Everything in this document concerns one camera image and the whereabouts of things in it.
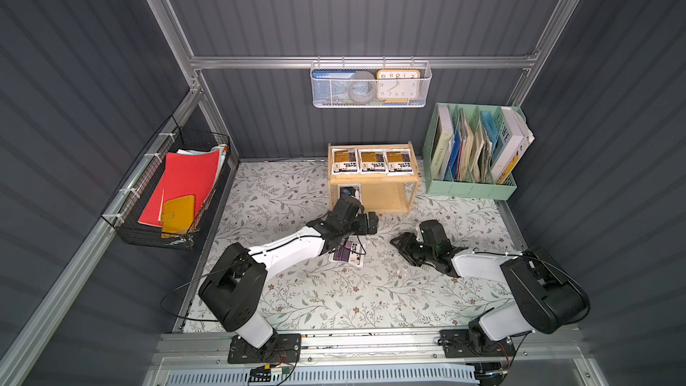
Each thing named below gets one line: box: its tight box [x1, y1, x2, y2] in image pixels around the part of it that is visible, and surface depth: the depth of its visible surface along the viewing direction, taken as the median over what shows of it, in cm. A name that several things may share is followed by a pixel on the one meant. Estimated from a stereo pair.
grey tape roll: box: [348, 70, 377, 104], surface depth 91 cm
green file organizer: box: [423, 102, 527, 202], surface depth 104 cm
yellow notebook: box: [160, 194, 196, 238], surface depth 69 cm
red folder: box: [137, 150, 220, 228], surface depth 74 cm
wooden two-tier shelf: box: [326, 141, 422, 215], surface depth 91 cm
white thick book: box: [490, 106, 536, 185], surface depth 98 cm
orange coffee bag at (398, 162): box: [384, 148, 415, 177], surface depth 91 cm
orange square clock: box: [376, 68, 421, 104], surface depth 90 cm
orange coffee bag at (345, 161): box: [331, 148, 360, 175], surface depth 91 cm
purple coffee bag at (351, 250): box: [328, 234, 365, 268], surface depth 93 cm
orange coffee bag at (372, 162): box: [358, 149, 387, 175], surface depth 91 cm
